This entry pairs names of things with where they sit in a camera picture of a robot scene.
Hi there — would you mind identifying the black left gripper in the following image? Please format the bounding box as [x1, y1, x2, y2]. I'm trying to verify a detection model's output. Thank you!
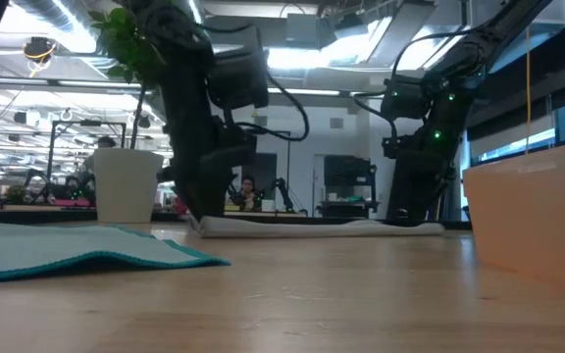
[162, 115, 237, 221]

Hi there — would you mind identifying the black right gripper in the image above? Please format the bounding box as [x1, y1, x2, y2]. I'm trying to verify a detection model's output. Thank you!
[385, 122, 460, 226]

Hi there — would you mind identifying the grey waffle microfiber towel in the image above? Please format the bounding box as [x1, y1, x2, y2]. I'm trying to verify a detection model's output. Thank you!
[186, 214, 445, 240]

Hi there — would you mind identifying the teal microfiber towel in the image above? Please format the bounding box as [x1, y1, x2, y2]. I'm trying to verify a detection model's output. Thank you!
[0, 220, 232, 284]

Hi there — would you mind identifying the orange translucent plastic basket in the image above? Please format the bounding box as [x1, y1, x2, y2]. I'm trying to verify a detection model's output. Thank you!
[462, 138, 565, 295]

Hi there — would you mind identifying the seated person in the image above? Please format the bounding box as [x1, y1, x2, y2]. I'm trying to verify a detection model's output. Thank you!
[231, 175, 265, 213]

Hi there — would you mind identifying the black shelf unit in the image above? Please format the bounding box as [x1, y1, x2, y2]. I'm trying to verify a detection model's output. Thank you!
[324, 154, 378, 220]

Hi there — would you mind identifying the white plant pot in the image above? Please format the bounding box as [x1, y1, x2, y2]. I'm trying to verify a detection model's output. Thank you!
[93, 148, 165, 226]

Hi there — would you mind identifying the green leafy plant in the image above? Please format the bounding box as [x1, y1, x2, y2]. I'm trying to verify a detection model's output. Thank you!
[87, 0, 166, 151]

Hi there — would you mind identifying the black ceiling dome fixture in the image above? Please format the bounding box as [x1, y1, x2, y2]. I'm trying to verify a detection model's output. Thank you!
[22, 36, 59, 65]

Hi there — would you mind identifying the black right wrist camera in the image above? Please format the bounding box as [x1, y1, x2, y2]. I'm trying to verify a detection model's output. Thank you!
[382, 136, 401, 159]

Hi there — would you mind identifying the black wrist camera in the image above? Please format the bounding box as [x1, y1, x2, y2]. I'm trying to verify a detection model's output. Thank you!
[223, 127, 259, 166]
[382, 136, 401, 159]

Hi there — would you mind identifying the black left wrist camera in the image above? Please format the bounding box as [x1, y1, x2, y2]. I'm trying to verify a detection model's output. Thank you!
[223, 127, 259, 166]

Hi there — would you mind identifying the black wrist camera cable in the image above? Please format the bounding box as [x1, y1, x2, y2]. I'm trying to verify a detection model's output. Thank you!
[242, 68, 311, 143]
[352, 90, 399, 141]

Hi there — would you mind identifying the black aluminium table frame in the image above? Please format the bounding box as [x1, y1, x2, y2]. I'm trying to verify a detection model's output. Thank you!
[0, 205, 473, 231]

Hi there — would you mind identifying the silver ventilation duct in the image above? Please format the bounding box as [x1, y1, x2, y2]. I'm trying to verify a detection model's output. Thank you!
[10, 0, 98, 55]

